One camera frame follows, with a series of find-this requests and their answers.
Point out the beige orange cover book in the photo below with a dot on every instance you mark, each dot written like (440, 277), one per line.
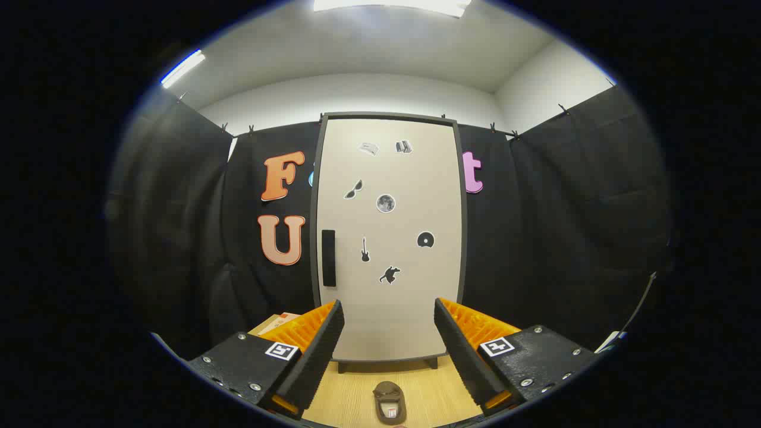
(267, 324)

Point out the wide ceiling light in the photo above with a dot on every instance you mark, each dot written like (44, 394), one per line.
(392, 5)

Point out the long ceiling light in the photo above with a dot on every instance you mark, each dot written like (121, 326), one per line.
(181, 69)

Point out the grey shoe cabinet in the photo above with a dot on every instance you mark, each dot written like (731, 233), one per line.
(343, 367)

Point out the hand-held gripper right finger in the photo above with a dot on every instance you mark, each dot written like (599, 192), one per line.
(461, 356)

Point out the black backdrop cloth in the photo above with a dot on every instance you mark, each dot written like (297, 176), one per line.
(535, 238)

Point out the white tray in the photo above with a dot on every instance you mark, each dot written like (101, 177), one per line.
(611, 341)

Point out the brown fuzzy shoe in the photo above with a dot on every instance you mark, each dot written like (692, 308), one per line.
(389, 395)

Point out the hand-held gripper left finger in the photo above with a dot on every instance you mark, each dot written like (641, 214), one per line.
(318, 356)

